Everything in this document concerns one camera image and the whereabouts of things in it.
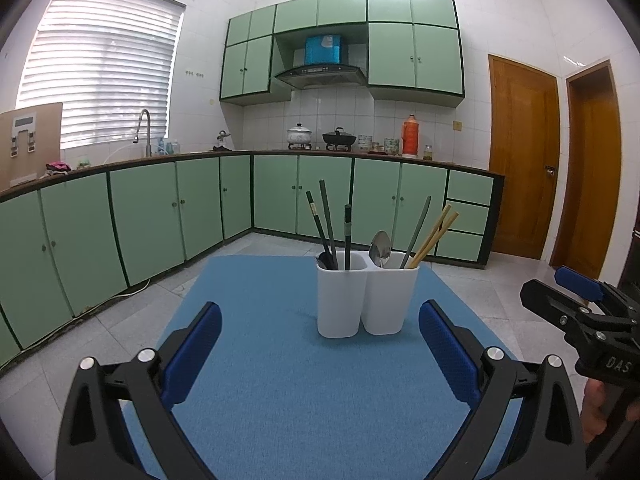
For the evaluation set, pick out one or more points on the red cloth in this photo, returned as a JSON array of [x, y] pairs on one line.
[[57, 166]]

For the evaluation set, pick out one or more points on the blue plastic bottles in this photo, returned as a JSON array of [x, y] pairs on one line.
[[167, 147]]

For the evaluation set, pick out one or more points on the blue tablecloth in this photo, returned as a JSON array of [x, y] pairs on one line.
[[280, 385]]

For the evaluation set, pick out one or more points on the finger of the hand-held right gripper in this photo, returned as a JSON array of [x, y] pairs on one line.
[[580, 282], [545, 300]]

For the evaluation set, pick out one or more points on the orange thermos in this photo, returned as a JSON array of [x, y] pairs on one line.
[[410, 137]]

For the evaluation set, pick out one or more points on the black plastic spoon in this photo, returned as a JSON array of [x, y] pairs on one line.
[[325, 260]]

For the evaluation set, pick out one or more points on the large metal spoon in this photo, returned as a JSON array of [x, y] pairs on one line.
[[382, 245]]

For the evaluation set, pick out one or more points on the glass jar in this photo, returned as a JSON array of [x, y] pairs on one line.
[[427, 153]]

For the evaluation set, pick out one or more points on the black range hood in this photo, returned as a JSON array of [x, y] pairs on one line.
[[320, 76]]

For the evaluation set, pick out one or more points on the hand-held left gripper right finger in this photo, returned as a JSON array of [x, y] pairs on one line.
[[447, 355]]

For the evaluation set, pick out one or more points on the metal kitchen faucet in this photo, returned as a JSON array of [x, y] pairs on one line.
[[148, 135]]

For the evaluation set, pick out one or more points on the person's right hand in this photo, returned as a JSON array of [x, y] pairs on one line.
[[594, 407]]

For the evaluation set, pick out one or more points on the green base cabinet unit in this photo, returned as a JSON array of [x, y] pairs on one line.
[[145, 210]]

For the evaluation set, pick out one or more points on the stack of bowls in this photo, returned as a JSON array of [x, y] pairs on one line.
[[365, 142]]

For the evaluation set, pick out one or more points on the brown wooden door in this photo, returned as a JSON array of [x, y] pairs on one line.
[[595, 170], [520, 160]]

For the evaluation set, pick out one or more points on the black wok with lid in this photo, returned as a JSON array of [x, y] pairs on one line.
[[339, 138]]

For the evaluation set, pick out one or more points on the white cooking pot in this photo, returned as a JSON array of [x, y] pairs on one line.
[[299, 136]]

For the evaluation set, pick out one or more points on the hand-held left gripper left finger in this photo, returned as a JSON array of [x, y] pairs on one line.
[[195, 355]]

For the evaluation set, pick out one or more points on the gas stove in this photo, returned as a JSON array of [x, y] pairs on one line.
[[300, 147]]

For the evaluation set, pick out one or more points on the bamboo chopstick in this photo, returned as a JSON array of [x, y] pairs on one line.
[[435, 240], [427, 235]]

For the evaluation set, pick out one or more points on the green wall cabinet unit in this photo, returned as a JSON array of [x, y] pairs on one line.
[[435, 60]]

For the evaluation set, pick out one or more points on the white window blind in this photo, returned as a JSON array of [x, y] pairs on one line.
[[100, 70]]

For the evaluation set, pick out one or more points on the metal kettle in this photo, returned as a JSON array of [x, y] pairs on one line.
[[222, 136]]

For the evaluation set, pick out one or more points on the brown cardboard box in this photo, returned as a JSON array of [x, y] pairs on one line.
[[50, 135]]

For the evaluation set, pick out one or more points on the blue box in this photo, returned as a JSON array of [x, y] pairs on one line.
[[325, 50]]

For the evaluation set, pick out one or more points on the white two-compartment utensil holder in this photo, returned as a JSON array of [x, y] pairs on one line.
[[340, 300]]

